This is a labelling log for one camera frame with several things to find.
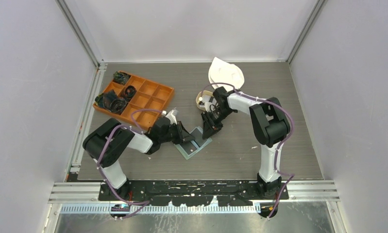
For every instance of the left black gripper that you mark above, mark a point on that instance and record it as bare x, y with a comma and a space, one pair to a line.
182, 134

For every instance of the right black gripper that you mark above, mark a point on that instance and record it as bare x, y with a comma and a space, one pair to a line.
209, 128

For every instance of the grey VIP card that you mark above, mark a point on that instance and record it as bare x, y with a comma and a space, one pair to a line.
189, 150

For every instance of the grey credit card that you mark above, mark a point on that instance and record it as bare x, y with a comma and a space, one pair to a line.
197, 133

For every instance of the green card holder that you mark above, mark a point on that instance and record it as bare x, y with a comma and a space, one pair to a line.
207, 142

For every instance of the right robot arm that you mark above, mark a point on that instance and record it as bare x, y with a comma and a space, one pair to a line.
270, 127

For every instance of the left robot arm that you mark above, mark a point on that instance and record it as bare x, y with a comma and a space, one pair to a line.
107, 143

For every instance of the beige oval card tray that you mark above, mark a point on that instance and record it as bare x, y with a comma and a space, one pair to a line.
205, 96

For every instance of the orange compartment tray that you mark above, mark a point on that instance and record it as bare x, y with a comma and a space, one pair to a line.
143, 109

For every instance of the white folded cloth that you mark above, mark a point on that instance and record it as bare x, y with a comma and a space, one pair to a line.
224, 72

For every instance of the dark rolled sock middle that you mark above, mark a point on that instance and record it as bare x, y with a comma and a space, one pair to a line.
128, 92

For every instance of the dark rolled sock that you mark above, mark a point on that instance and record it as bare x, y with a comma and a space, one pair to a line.
121, 77
128, 92

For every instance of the dark rolled socks large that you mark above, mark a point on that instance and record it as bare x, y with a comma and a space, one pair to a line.
111, 102

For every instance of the dark rolled sock top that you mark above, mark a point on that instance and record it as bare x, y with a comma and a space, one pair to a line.
121, 77

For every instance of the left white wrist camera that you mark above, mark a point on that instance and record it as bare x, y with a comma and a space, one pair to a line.
171, 115

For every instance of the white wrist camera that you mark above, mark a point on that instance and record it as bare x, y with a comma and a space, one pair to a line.
206, 106
171, 115

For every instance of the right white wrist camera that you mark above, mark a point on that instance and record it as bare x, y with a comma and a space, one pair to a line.
206, 106

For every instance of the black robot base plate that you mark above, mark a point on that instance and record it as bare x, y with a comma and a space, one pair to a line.
199, 192

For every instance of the perforated metal rail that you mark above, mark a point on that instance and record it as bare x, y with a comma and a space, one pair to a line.
170, 209

